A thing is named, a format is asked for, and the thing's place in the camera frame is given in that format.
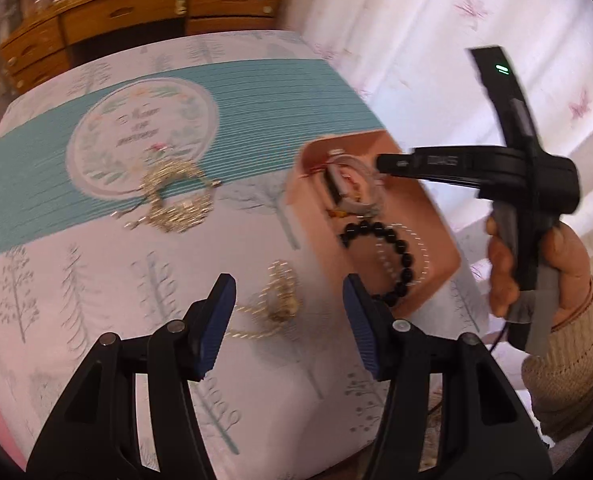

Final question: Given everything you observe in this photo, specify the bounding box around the white pearl bracelet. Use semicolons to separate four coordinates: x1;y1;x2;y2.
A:
375;221;431;288

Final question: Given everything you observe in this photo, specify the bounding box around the pink plastic tray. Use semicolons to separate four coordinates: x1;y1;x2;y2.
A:
287;130;461;318

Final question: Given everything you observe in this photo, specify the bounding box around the silver cuff bangle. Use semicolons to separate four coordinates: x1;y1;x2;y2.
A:
323;150;385;218

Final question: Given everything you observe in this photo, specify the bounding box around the black bead bracelet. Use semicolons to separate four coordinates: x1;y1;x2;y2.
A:
338;219;417;309

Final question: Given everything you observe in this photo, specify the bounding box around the red string bracelet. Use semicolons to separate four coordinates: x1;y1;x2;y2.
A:
299;159;338;181

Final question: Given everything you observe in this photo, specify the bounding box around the pearl necklace gold pendant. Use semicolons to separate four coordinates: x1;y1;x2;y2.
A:
226;260;301;340

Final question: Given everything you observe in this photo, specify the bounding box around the gold leaf bracelet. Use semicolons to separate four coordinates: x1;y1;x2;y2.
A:
111;156;223;234

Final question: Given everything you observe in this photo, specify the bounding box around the right hand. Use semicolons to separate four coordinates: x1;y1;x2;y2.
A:
485;213;593;334

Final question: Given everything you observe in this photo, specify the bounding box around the white floral curtain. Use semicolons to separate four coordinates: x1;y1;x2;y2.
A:
280;0;593;272

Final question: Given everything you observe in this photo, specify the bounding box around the tree print tablecloth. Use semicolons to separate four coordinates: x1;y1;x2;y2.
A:
0;32;398;479

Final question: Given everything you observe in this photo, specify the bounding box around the wooden desk with drawers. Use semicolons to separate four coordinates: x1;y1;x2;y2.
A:
0;0;281;93

